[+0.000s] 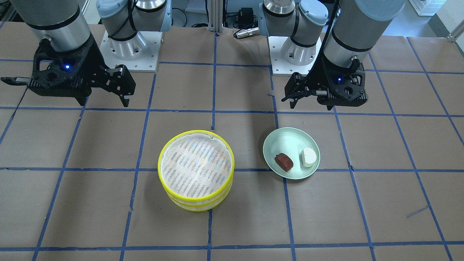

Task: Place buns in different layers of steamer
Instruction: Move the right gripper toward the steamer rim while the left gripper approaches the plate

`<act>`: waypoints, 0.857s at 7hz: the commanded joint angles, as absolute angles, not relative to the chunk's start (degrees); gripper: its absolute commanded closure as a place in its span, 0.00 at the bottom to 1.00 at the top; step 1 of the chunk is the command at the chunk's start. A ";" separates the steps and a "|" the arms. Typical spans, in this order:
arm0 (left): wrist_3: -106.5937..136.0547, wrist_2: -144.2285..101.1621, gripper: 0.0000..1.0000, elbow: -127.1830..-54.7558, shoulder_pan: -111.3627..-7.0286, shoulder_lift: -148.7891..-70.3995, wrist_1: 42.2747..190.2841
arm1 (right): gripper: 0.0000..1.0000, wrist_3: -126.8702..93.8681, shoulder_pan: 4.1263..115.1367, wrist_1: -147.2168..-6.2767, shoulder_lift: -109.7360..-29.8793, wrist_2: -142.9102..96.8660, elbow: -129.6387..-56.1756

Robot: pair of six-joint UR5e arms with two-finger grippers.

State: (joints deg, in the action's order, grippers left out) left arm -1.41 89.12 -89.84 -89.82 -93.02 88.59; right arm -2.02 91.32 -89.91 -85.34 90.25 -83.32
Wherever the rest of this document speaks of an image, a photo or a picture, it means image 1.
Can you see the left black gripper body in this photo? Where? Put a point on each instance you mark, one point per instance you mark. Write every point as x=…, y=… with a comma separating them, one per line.
x=318, y=77

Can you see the silver cylindrical connector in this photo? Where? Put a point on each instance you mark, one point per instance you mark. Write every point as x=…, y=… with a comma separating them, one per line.
x=245, y=33

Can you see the dark red bun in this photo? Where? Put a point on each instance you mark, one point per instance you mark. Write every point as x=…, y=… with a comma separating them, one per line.
x=284, y=162

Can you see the aluminium frame post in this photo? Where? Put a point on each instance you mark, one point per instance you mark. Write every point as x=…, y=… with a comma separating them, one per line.
x=215, y=13

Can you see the white bun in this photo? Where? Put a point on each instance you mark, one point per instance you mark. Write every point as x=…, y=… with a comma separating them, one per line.
x=308, y=157

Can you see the white plastic crate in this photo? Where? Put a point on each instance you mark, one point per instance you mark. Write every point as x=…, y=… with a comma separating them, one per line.
x=426, y=7

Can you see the black power adapter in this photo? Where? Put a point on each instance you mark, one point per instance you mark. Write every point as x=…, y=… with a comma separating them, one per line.
x=245, y=15

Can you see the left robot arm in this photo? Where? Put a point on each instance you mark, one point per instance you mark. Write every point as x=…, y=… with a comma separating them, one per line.
x=337, y=41

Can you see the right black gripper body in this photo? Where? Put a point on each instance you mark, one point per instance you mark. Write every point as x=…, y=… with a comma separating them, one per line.
x=95, y=61

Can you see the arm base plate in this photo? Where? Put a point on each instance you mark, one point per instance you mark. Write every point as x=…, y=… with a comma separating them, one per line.
x=140, y=54
x=287, y=57

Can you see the light green plate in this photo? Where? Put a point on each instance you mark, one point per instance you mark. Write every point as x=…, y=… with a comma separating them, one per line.
x=290, y=141

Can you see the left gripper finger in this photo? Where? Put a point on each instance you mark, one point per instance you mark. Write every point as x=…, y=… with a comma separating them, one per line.
x=296, y=89

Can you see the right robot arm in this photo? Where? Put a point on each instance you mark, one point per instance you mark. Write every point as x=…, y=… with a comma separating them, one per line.
x=65, y=23

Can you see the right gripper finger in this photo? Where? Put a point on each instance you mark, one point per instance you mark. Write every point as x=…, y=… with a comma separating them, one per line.
x=15, y=81
x=118, y=81

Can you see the yellow steamer layer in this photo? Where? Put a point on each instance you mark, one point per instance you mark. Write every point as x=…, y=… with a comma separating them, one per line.
x=196, y=167
x=202, y=205

